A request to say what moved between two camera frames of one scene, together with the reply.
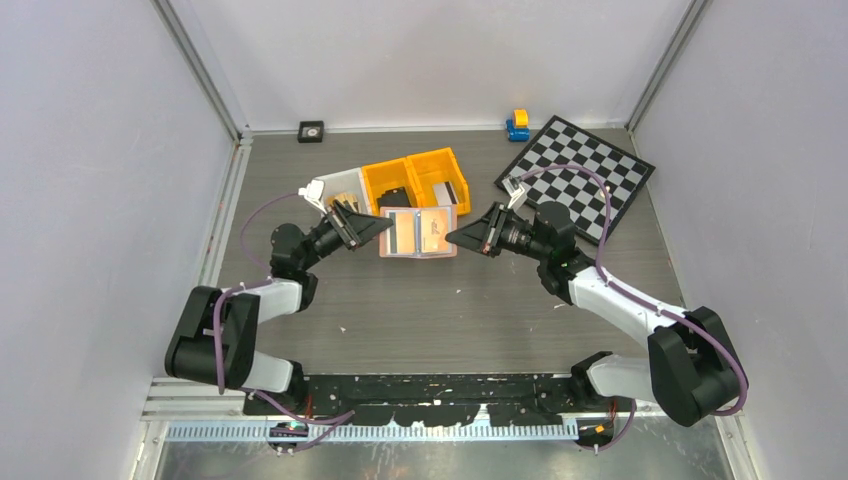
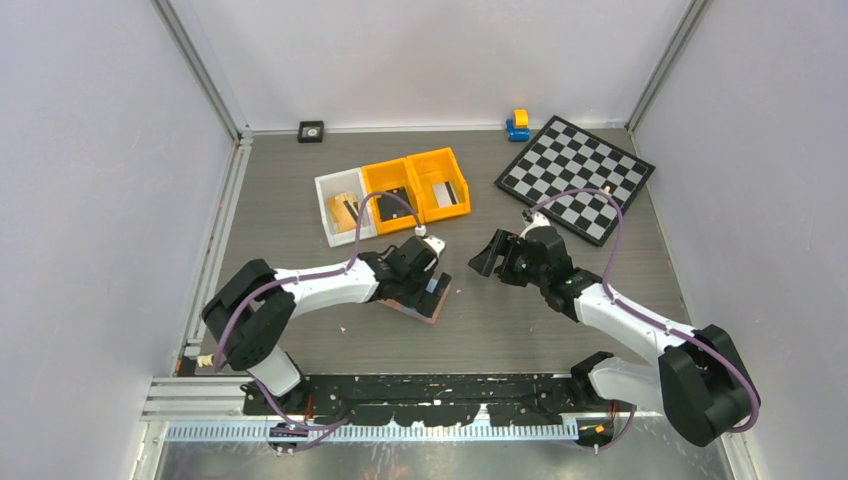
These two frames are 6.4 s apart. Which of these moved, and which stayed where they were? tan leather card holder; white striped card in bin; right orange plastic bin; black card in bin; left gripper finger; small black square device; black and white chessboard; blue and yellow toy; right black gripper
Moved: left gripper finger; right black gripper; tan leather card holder
Stayed: white striped card in bin; black and white chessboard; small black square device; black card in bin; blue and yellow toy; right orange plastic bin
